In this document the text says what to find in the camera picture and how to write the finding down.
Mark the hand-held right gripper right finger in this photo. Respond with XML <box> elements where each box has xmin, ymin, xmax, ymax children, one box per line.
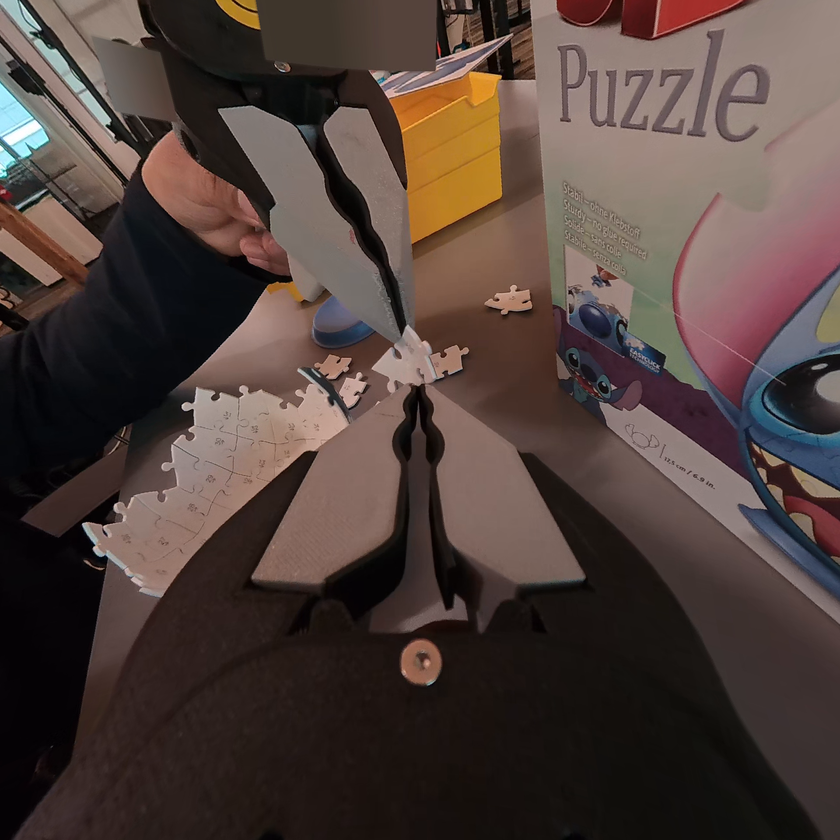
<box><xmin>419</xmin><ymin>386</ymin><xmax>587</xmax><ymax>611</ymax></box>

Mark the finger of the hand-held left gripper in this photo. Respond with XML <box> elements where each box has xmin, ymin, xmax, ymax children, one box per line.
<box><xmin>218</xmin><ymin>105</ymin><xmax>406</xmax><ymax>342</ymax></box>
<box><xmin>325</xmin><ymin>108</ymin><xmax>416</xmax><ymax>329</ymax></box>

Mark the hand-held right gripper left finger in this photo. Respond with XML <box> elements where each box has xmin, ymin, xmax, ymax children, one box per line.
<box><xmin>251</xmin><ymin>386</ymin><xmax>421</xmax><ymax>621</ymax></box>

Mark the partly built puzzle ball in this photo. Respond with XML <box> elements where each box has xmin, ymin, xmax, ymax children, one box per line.
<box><xmin>82</xmin><ymin>366</ymin><xmax>352</xmax><ymax>599</ymax></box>

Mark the cartoon print puzzle box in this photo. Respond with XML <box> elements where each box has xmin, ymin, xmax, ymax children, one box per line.
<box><xmin>530</xmin><ymin>0</ymin><xmax>840</xmax><ymax>624</ymax></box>

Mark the person's left hand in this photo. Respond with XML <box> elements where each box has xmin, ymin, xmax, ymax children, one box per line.
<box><xmin>141</xmin><ymin>131</ymin><xmax>293</xmax><ymax>277</ymax></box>

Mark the blue round plastic stand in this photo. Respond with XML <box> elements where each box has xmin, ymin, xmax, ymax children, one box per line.
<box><xmin>311</xmin><ymin>295</ymin><xmax>375</xmax><ymax>349</ymax></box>

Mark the blue white printed sheet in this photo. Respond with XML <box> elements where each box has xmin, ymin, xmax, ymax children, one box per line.
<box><xmin>377</xmin><ymin>33</ymin><xmax>514</xmax><ymax>93</ymax></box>

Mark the grey office chair armrest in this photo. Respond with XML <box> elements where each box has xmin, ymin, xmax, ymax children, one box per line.
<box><xmin>20</xmin><ymin>427</ymin><xmax>129</xmax><ymax>539</ymax></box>

